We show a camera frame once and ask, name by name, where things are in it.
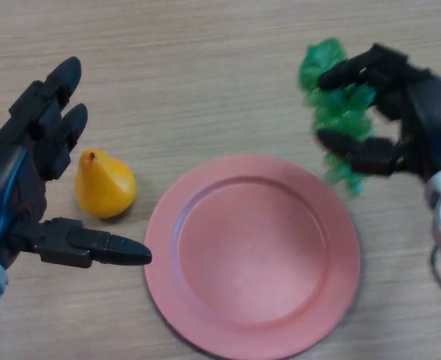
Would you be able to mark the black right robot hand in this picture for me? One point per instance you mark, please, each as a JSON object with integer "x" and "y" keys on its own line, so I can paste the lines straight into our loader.
{"x": 430, "y": 120}

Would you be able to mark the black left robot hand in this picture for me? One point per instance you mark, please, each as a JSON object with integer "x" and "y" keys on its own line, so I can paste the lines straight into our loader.
{"x": 10, "y": 174}

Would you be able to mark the green grapes bunch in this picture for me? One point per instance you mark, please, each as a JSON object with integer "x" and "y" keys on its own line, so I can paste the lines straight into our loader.
{"x": 338, "y": 112}

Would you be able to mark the pink round plate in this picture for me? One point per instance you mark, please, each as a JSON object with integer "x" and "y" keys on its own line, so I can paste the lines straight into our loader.
{"x": 250, "y": 255}

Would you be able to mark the yellow pear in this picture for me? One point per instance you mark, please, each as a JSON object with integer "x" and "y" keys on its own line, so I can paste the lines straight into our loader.
{"x": 106, "y": 187}

